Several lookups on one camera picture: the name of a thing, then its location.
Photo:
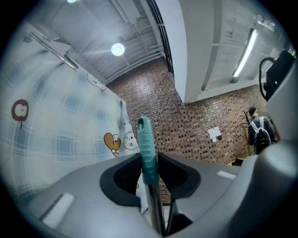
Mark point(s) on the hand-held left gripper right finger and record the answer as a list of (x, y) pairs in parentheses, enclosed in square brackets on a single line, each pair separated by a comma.
[(209, 186)]

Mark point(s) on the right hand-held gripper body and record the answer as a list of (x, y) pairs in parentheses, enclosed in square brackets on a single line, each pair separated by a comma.
[(267, 174)]

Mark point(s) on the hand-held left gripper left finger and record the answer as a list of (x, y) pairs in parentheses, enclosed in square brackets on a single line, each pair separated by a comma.
[(93, 197)]

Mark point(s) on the black pole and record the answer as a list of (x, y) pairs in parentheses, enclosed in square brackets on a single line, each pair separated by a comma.
[(171, 216)]

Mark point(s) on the black coat stand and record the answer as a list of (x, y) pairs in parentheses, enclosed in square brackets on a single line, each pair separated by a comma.
[(246, 123)]

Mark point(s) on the checked cartoon print cloth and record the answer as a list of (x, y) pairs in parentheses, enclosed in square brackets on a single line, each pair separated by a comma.
[(58, 104)]

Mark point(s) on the fluorescent tube light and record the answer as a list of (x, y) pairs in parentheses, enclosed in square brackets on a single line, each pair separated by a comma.
[(244, 55)]

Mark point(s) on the round ceiling lamp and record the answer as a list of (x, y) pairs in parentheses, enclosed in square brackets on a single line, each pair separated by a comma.
[(117, 49), (71, 0)]

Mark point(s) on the black ceiling track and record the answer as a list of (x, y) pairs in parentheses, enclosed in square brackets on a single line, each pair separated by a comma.
[(163, 35)]

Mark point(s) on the white papers on wall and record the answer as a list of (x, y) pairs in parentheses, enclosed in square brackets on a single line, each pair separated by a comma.
[(214, 134)]

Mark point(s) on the metal clothes rail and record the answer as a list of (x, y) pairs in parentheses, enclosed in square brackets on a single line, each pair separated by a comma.
[(58, 54)]

